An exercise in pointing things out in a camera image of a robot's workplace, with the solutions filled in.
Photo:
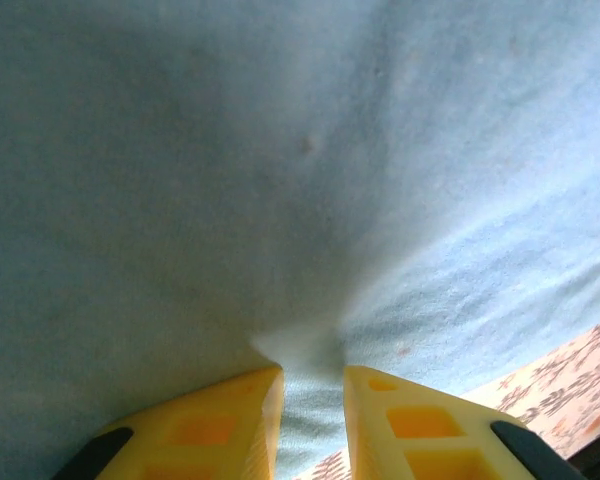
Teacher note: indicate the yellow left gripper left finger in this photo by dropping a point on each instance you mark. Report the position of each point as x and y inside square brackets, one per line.
[205, 430]

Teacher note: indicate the light blue printed t-shirt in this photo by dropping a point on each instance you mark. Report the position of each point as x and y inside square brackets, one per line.
[180, 150]

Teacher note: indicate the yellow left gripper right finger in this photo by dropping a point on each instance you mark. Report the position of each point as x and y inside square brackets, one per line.
[420, 430]

